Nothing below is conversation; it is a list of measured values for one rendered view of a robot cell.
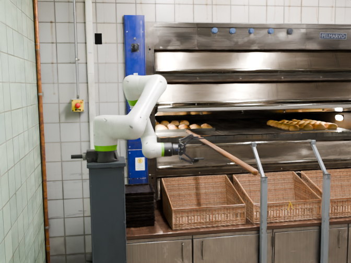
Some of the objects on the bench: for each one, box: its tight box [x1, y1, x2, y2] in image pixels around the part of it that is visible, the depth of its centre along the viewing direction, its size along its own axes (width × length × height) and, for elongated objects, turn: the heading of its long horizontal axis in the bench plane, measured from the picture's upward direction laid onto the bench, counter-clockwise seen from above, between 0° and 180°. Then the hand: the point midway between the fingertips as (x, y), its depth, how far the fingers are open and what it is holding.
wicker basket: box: [301, 169, 351, 219], centre depth 338 cm, size 49×56×28 cm
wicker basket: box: [161, 175, 245, 230], centre depth 318 cm, size 49×56×28 cm
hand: (201, 148), depth 274 cm, fingers open, 13 cm apart
